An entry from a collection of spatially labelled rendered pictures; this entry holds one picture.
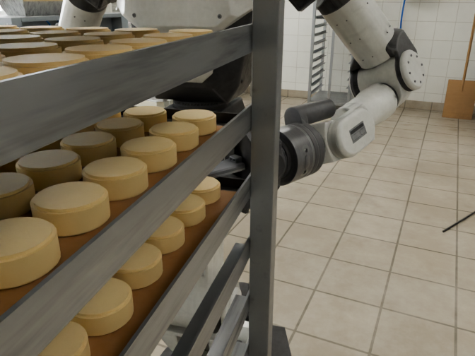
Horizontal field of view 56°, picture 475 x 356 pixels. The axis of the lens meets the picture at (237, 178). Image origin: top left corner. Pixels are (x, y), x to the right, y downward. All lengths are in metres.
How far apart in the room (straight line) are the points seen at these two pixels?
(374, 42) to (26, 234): 0.75
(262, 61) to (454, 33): 5.25
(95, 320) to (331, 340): 1.62
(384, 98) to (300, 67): 5.17
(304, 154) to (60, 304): 0.49
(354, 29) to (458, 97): 4.67
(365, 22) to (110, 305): 0.70
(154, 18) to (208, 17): 0.10
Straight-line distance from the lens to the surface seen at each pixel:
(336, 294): 2.16
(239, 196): 0.52
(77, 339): 0.33
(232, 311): 0.66
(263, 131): 0.53
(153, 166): 0.39
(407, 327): 2.07
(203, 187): 0.53
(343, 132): 0.72
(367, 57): 0.93
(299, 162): 0.65
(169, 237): 0.43
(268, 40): 0.51
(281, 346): 1.62
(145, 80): 0.28
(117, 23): 2.83
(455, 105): 5.54
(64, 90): 0.21
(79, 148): 0.42
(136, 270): 0.39
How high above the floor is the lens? 1.28
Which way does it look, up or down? 22 degrees down
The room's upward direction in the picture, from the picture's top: straight up
